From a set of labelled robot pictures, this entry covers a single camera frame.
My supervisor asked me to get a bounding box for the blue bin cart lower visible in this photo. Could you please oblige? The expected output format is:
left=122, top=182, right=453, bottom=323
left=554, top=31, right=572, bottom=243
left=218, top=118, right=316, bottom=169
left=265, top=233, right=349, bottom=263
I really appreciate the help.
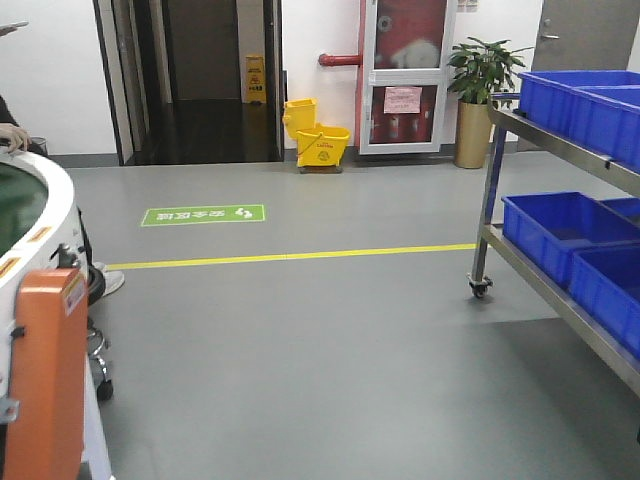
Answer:
left=502, top=191, right=639, bottom=289

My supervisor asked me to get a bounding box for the person's hand at left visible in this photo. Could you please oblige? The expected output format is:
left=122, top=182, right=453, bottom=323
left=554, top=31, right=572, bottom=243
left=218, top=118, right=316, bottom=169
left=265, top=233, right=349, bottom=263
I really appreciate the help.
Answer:
left=0, top=122, right=31, bottom=152

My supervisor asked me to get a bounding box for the yellow mop bucket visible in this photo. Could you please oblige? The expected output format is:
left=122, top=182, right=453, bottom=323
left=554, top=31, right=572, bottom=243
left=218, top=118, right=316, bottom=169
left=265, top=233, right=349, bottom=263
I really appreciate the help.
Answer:
left=282, top=98, right=351, bottom=174

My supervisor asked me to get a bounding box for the green floor safety sign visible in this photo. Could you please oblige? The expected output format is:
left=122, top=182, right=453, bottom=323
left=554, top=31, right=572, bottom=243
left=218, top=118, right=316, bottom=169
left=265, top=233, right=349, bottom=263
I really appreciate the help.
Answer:
left=140, top=204, right=266, bottom=227

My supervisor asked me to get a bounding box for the white round conveyor machine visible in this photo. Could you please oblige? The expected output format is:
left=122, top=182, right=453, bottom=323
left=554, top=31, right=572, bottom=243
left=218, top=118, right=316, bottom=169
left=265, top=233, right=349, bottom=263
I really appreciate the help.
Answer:
left=1, top=152, right=114, bottom=479

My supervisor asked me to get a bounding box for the red fire hose cabinet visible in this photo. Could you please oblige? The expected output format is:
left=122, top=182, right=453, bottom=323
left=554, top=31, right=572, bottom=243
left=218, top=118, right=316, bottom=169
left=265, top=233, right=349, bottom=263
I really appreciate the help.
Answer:
left=355, top=0, right=456, bottom=155

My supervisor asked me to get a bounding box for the blue bin cart top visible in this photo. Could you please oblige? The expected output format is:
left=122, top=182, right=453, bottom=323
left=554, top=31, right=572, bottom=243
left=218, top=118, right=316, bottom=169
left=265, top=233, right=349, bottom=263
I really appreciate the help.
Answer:
left=519, top=70, right=639, bottom=171

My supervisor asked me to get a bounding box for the blue bin cart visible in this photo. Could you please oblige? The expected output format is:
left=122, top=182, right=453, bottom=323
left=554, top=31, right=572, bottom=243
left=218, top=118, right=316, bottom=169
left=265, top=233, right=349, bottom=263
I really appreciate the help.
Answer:
left=502, top=191, right=639, bottom=289
left=519, top=70, right=639, bottom=171

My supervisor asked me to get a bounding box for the yellow wet floor sign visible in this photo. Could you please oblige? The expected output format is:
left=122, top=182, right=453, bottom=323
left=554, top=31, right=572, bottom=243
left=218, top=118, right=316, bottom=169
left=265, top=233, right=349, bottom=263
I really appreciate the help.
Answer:
left=245, top=55, right=267, bottom=104

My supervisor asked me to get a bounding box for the steel trolley cart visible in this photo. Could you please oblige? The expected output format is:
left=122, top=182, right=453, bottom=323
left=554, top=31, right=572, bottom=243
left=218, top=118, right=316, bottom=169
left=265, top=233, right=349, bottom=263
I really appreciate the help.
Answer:
left=467, top=92, right=640, bottom=401

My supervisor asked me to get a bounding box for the orange machine cover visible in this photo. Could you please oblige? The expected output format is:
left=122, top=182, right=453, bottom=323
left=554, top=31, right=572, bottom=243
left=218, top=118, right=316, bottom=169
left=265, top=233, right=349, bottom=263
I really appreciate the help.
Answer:
left=3, top=269, right=87, bottom=479

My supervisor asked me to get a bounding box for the potted plant gold pot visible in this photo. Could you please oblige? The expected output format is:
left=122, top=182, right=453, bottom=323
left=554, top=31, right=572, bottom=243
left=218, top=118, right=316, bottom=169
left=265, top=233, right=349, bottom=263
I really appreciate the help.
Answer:
left=448, top=37, right=527, bottom=169

